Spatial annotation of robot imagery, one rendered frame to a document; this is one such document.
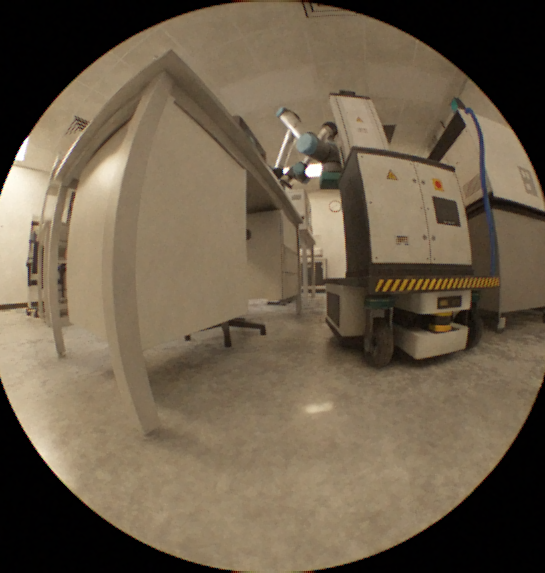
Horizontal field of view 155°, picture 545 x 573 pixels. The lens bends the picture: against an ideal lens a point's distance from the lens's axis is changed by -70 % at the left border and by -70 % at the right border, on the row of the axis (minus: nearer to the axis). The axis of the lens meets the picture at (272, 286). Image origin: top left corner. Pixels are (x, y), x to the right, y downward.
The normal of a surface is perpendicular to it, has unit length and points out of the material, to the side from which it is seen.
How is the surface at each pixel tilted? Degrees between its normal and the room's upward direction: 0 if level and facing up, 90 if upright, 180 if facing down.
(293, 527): 0
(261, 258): 90
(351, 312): 90
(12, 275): 90
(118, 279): 90
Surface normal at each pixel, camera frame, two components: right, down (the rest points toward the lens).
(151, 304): 0.95, -0.02
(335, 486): -0.03, -1.00
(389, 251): -0.11, 0.04
